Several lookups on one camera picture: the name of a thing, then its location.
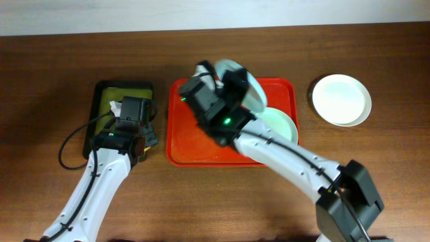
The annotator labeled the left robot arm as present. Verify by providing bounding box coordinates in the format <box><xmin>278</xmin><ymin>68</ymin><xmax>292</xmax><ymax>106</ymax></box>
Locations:
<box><xmin>41</xmin><ymin>96</ymin><xmax>158</xmax><ymax>241</ymax></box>

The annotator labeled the pale green plate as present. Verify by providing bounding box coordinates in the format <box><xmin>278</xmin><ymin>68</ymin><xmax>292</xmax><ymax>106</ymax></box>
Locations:
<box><xmin>256</xmin><ymin>108</ymin><xmax>299</xmax><ymax>145</ymax></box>

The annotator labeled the black tray with green liquid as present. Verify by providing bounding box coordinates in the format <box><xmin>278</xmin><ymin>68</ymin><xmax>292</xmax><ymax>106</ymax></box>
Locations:
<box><xmin>83</xmin><ymin>80</ymin><xmax>154</xmax><ymax>159</ymax></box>

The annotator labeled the red plastic tray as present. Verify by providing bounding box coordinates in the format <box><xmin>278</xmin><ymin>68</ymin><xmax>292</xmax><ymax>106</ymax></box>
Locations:
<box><xmin>166</xmin><ymin>77</ymin><xmax>299</xmax><ymax>167</ymax></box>

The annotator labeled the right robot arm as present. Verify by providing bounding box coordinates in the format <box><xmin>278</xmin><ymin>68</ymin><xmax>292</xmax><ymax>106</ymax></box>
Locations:
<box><xmin>202</xmin><ymin>67</ymin><xmax>384</xmax><ymax>241</ymax></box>

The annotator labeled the light blue plate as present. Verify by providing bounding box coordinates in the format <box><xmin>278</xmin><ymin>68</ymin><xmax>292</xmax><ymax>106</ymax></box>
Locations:
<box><xmin>214</xmin><ymin>59</ymin><xmax>267</xmax><ymax>114</ymax></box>

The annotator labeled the white plate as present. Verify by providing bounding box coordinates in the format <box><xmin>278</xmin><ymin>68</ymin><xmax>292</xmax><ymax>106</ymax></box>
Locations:
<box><xmin>309</xmin><ymin>74</ymin><xmax>372</xmax><ymax>127</ymax></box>

